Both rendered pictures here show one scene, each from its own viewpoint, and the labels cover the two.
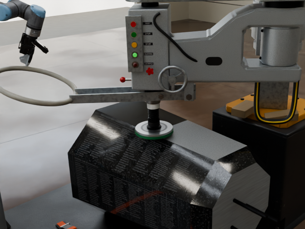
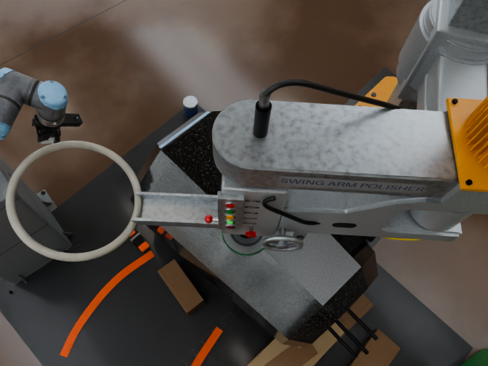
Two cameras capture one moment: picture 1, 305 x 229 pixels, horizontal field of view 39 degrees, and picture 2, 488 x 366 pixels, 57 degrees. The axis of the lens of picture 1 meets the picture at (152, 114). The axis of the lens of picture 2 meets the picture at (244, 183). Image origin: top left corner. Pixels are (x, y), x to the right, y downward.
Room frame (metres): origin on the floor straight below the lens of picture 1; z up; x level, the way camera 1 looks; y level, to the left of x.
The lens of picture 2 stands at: (1.62, 0.12, 2.74)
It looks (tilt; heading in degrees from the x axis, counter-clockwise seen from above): 65 degrees down; 352
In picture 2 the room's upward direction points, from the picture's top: 5 degrees clockwise
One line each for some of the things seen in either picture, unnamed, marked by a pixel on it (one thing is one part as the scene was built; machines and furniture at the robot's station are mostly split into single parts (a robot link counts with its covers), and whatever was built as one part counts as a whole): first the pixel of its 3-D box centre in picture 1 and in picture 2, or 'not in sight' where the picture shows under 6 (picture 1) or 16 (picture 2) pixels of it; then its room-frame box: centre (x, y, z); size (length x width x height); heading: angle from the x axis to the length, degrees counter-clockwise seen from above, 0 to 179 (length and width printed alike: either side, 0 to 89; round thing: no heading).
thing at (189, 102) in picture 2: not in sight; (191, 107); (3.43, 0.27, 0.08); 0.10 x 0.10 x 0.13
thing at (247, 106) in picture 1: (245, 108); not in sight; (2.66, -0.62, 0.81); 0.20 x 0.10 x 0.05; 140
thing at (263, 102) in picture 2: not in sight; (262, 114); (2.24, -0.01, 1.79); 0.04 x 0.04 x 0.17
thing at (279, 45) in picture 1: (279, 43); (444, 197); (2.16, -0.66, 1.35); 0.19 x 0.19 x 0.20
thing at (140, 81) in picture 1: (166, 48); (275, 189); (2.23, -0.09, 1.33); 0.36 x 0.22 x 0.45; 83
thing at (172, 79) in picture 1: (173, 77); (282, 234); (2.11, -0.11, 1.20); 0.15 x 0.10 x 0.15; 83
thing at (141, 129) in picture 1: (154, 128); (246, 229); (2.24, -0.01, 0.87); 0.21 x 0.21 x 0.01
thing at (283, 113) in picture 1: (281, 113); not in sight; (2.55, -0.82, 0.80); 0.20 x 0.10 x 0.05; 81
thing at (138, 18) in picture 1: (135, 44); (230, 212); (2.13, 0.08, 1.38); 0.08 x 0.03 x 0.28; 83
